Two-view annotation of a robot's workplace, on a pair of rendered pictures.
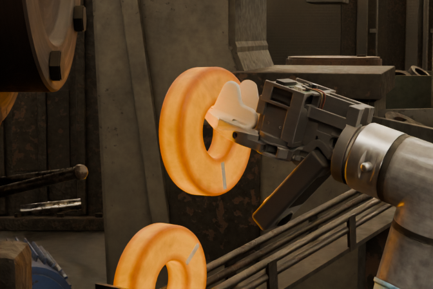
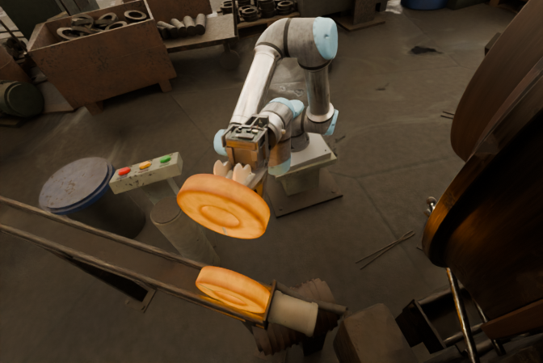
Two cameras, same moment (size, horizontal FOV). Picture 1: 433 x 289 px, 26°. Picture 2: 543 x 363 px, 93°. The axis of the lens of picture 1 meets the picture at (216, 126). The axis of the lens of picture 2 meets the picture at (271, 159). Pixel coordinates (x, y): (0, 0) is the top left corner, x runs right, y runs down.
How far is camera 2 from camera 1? 1.13 m
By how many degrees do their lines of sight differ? 93
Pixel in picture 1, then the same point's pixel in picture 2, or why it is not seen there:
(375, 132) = (272, 118)
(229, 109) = (242, 179)
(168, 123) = (264, 213)
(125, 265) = (260, 295)
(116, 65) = not seen: outside the picture
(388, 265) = (287, 154)
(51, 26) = not seen: hidden behind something
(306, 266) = (122, 250)
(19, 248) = (364, 313)
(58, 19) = not seen: hidden behind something
